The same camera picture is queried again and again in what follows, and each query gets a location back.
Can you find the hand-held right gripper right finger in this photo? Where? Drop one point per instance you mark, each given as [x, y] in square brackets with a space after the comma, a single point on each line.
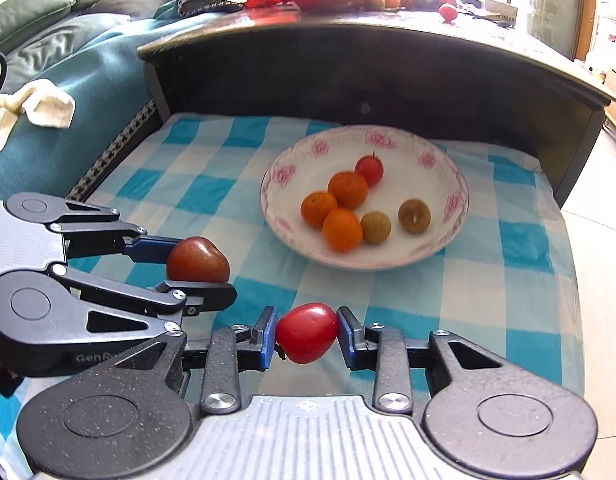
[344, 334]

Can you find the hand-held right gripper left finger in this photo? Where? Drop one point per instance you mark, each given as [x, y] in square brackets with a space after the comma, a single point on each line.
[268, 341]

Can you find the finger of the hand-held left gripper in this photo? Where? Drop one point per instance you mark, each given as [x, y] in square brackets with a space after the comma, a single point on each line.
[147, 250]
[207, 296]

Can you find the dark red tomato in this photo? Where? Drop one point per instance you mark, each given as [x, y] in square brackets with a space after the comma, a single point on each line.
[197, 260]

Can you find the bright red tomato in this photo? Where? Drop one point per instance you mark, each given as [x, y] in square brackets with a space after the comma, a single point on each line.
[307, 332]
[370, 170]

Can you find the orange tangerine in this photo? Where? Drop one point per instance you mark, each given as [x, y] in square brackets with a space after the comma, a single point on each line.
[318, 208]
[348, 189]
[342, 230]

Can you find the brown longan fruit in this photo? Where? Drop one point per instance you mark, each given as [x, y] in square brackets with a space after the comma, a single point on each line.
[376, 227]
[414, 216]

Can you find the white floral plate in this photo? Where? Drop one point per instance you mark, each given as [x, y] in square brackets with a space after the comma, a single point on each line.
[433, 195]

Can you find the blue white checked tablecloth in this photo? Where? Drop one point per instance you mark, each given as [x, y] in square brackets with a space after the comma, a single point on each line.
[488, 300]

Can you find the cream towel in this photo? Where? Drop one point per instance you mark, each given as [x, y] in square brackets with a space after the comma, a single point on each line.
[42, 102]

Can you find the teal sofa blanket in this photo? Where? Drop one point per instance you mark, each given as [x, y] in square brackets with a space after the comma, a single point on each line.
[87, 70]

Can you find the grey sofa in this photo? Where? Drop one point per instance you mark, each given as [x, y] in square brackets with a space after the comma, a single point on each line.
[32, 10]

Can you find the dark wooden coffee table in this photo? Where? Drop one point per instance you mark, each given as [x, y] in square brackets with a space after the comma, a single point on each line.
[438, 75]

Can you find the small orange fruit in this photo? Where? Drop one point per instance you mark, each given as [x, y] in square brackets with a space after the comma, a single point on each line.
[391, 0]

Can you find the small red fruit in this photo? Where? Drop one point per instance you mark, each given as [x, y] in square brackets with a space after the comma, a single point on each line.
[448, 13]

